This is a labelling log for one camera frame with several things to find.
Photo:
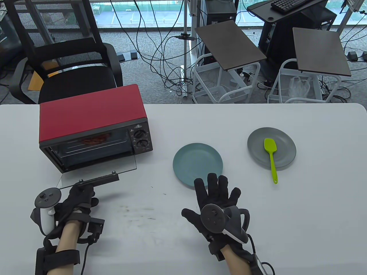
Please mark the person's left hand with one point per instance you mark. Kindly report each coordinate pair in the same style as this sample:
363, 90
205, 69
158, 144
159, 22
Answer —
74, 200

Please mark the person's right hand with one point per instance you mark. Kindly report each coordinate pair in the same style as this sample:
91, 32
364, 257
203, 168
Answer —
215, 192

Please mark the red raw steak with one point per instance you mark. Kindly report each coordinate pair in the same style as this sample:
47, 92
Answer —
94, 139

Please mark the green dessert spatula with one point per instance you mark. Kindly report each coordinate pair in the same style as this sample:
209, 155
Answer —
270, 146

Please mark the red oven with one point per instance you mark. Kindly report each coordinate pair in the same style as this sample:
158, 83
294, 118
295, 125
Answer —
91, 111

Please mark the person's right forearm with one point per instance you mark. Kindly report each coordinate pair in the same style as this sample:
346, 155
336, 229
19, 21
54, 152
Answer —
238, 263

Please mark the person's left forearm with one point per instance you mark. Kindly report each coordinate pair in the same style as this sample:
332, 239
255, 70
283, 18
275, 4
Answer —
67, 237

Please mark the grey right hand controller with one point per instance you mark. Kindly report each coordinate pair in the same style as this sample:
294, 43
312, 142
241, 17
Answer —
212, 219

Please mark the grey hand controller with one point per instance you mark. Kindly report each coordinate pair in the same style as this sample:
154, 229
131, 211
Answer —
47, 196
212, 219

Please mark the grey left hand controller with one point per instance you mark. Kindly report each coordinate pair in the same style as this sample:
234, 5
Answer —
47, 196

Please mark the teal round plate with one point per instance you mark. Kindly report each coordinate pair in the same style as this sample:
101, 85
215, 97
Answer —
195, 160

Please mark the grey round plate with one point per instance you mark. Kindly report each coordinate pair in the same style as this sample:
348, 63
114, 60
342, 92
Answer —
258, 146

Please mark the black office chair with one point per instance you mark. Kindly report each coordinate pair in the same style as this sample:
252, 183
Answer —
77, 83

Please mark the brown paper envelope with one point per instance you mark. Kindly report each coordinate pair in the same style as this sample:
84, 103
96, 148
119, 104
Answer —
35, 83

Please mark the clear plastic bag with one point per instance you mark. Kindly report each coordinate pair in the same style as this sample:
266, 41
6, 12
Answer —
298, 87

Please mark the brown top white side table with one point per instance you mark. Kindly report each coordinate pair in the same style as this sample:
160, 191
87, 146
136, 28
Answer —
318, 51
229, 43

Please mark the grey foot pedal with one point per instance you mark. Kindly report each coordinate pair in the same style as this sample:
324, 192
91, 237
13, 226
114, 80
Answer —
134, 54
121, 57

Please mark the black computer desk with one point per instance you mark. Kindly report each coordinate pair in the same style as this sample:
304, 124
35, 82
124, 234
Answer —
286, 40

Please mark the black computer tower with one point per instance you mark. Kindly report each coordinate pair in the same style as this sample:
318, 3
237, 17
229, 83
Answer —
218, 11

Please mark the black keyboard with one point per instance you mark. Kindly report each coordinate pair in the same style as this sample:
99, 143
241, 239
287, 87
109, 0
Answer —
286, 5

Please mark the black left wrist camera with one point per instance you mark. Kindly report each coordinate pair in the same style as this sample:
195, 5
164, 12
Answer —
96, 227

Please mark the white metal post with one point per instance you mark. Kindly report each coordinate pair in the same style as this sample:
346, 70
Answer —
187, 43

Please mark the white metal frame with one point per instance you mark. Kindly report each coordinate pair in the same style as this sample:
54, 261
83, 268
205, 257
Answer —
345, 20

